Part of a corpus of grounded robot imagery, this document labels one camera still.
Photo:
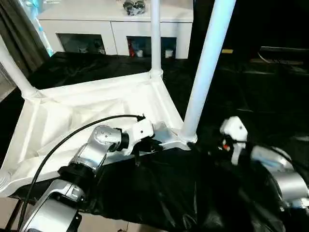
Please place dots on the white cabinet with glass doors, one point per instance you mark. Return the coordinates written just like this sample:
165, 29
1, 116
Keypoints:
84, 24

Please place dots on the white plastic table top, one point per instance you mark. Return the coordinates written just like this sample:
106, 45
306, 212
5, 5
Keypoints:
84, 101

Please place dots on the white plastic table leg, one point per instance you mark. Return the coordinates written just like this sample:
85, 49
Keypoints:
155, 36
3, 180
207, 60
17, 72

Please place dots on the small tan tag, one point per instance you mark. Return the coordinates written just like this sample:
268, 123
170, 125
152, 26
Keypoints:
227, 51

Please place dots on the grey curtain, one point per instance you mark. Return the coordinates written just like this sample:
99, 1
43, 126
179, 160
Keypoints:
19, 31

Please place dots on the white cup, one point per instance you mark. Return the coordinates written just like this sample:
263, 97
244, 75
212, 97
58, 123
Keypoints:
139, 53
169, 53

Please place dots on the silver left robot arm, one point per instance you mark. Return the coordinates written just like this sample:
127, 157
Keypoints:
101, 137

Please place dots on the grey speckled ornament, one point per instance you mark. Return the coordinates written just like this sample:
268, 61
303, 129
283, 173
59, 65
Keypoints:
134, 7

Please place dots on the black folding table frame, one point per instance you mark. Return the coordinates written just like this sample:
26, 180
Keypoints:
17, 212

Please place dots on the long black bar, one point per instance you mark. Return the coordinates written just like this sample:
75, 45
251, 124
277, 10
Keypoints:
282, 49

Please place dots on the black mat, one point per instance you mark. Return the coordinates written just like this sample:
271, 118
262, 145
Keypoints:
169, 188

